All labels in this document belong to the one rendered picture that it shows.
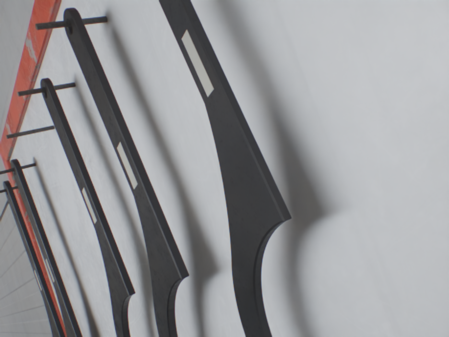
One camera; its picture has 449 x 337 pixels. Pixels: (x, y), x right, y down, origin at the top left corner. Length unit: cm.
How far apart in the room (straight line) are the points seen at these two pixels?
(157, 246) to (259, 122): 20
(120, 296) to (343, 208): 45
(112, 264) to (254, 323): 34
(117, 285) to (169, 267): 21
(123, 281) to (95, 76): 27
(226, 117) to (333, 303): 16
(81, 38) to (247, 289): 34
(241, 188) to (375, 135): 11
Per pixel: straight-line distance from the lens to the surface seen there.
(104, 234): 74
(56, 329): 135
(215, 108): 39
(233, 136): 38
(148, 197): 55
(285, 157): 41
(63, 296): 116
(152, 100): 59
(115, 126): 58
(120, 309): 78
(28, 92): 82
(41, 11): 89
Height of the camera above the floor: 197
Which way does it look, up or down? 5 degrees up
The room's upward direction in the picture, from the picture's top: 20 degrees counter-clockwise
